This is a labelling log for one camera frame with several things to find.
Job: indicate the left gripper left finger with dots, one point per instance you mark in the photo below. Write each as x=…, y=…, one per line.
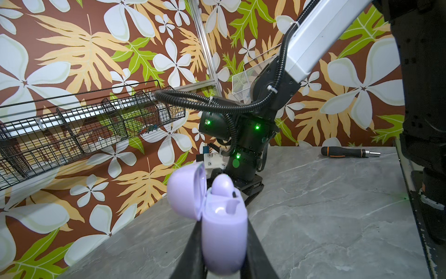
x=191, y=264

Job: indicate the purple earbud charging case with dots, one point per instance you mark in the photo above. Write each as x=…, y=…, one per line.
x=224, y=220

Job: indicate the black screwdriver right side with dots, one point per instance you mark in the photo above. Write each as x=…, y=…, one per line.
x=341, y=152

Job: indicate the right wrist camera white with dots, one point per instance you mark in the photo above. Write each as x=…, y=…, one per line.
x=212, y=160

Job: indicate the black wire basket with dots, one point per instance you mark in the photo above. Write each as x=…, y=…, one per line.
x=32, y=146

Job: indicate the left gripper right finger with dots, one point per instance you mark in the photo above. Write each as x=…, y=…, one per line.
x=256, y=264

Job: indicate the white mesh basket right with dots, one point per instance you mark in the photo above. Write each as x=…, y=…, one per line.
x=242, y=82

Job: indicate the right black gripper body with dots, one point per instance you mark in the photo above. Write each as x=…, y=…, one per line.
x=242, y=168

